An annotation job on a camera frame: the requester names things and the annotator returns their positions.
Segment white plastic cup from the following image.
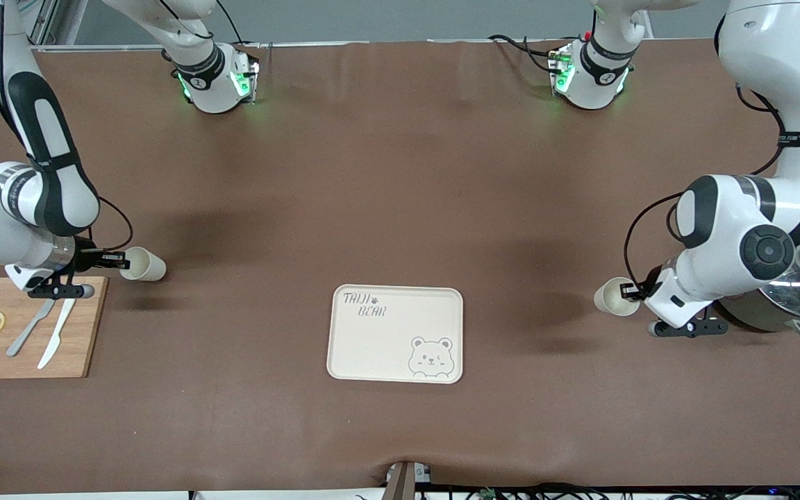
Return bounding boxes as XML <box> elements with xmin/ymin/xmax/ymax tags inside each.
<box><xmin>593</xmin><ymin>277</ymin><xmax>640</xmax><ymax>317</ymax></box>
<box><xmin>120</xmin><ymin>247</ymin><xmax>167</xmax><ymax>282</ymax></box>

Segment wooden cutting board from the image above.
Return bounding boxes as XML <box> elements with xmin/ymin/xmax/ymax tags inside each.
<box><xmin>0</xmin><ymin>276</ymin><xmax>109</xmax><ymax>380</ymax></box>

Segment grey-green electric cooking pot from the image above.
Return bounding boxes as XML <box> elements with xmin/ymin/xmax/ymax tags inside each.
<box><xmin>716</xmin><ymin>222</ymin><xmax>800</xmax><ymax>340</ymax></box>

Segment white plastic knife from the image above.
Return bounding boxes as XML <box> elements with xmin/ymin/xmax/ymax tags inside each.
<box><xmin>37</xmin><ymin>299</ymin><xmax>76</xmax><ymax>370</ymax></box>

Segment grey plastic knife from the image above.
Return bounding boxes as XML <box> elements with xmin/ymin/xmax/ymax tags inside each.
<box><xmin>6</xmin><ymin>299</ymin><xmax>58</xmax><ymax>358</ymax></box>

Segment cream bear print tray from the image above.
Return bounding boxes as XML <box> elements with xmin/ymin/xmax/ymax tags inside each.
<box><xmin>326</xmin><ymin>284</ymin><xmax>464</xmax><ymax>385</ymax></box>

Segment brown table cover mat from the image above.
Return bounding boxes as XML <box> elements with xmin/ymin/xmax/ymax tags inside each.
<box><xmin>0</xmin><ymin>38</ymin><xmax>800</xmax><ymax>495</ymax></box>

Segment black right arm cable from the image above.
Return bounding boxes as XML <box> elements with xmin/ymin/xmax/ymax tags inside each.
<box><xmin>0</xmin><ymin>0</ymin><xmax>135</xmax><ymax>252</ymax></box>

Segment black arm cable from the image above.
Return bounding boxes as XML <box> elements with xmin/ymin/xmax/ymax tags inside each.
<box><xmin>0</xmin><ymin>0</ymin><xmax>135</xmax><ymax>252</ymax></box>
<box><xmin>623</xmin><ymin>83</ymin><xmax>788</xmax><ymax>294</ymax></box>

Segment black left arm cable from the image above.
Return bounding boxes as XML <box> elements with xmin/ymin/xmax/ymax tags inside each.
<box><xmin>623</xmin><ymin>83</ymin><xmax>788</xmax><ymax>294</ymax></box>

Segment aluminium frame profile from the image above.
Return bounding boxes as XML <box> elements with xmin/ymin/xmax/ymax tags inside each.
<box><xmin>22</xmin><ymin>0</ymin><xmax>62</xmax><ymax>51</ymax></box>

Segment black right base cable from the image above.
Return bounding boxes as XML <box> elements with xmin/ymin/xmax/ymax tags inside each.
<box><xmin>216</xmin><ymin>0</ymin><xmax>263</xmax><ymax>51</ymax></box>

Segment black left base cables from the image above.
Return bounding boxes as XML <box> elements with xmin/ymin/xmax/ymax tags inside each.
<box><xmin>487</xmin><ymin>33</ymin><xmax>562</xmax><ymax>74</ymax></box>

